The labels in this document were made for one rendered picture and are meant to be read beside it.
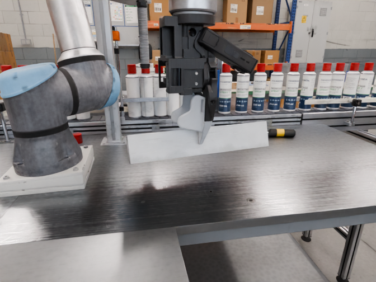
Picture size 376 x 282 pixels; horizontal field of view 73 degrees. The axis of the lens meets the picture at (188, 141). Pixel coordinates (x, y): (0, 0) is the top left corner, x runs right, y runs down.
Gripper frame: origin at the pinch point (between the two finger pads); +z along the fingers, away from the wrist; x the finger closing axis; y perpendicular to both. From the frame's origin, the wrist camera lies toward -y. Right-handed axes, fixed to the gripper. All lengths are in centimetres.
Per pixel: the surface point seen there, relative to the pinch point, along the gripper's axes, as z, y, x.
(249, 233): 22.1, -10.0, 3.5
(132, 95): 1, 5, -58
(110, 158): 15.3, 16.1, -31.7
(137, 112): 8, 4, -58
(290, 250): 76, -62, -36
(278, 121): 14, -55, -46
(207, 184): 15.2, -4.8, -7.9
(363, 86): 0, -95, -42
